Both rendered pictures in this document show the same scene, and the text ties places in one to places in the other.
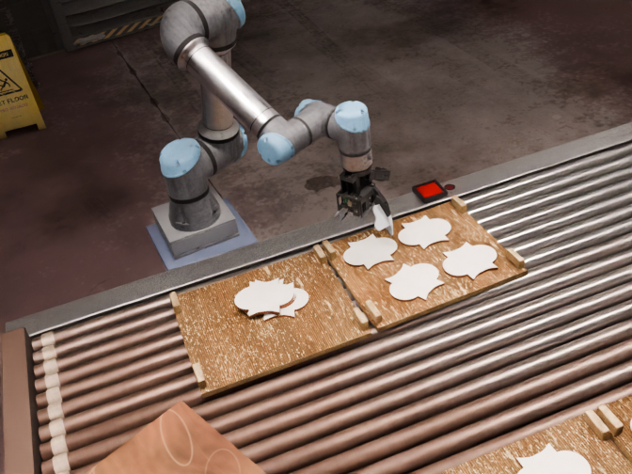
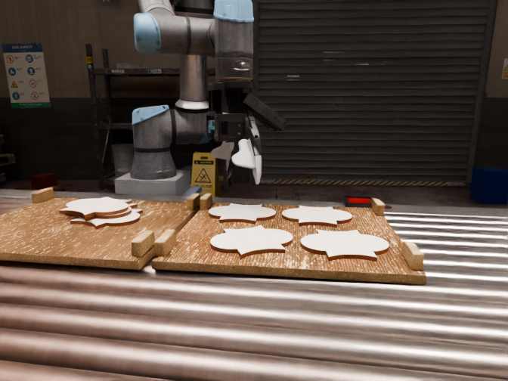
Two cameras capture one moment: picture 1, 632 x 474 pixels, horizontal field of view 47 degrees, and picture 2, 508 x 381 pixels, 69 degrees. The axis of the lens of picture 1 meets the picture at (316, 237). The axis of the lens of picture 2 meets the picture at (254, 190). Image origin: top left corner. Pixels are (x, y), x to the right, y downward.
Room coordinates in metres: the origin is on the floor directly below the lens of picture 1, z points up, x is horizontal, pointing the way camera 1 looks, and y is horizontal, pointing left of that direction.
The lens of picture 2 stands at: (0.79, -0.48, 1.17)
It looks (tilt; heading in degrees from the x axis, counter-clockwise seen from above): 13 degrees down; 24
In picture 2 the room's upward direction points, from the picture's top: straight up
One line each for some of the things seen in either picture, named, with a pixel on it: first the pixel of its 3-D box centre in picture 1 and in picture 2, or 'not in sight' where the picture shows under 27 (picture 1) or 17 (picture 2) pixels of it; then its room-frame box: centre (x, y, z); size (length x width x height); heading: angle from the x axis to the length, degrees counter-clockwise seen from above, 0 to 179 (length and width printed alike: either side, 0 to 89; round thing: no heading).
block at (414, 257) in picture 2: (515, 258); (412, 255); (1.37, -0.48, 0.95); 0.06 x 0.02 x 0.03; 17
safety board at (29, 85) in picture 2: not in sight; (26, 75); (4.57, 4.85, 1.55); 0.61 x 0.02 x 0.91; 110
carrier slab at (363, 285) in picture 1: (419, 260); (286, 232); (1.44, -0.26, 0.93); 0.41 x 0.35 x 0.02; 107
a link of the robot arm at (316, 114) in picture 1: (315, 121); (213, 38); (1.54, -0.04, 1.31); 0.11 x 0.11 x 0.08; 43
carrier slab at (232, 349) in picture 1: (266, 316); (84, 224); (1.31, 0.15, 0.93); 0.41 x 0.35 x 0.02; 105
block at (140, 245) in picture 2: (360, 318); (143, 243); (1.24, -0.07, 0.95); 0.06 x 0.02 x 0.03; 15
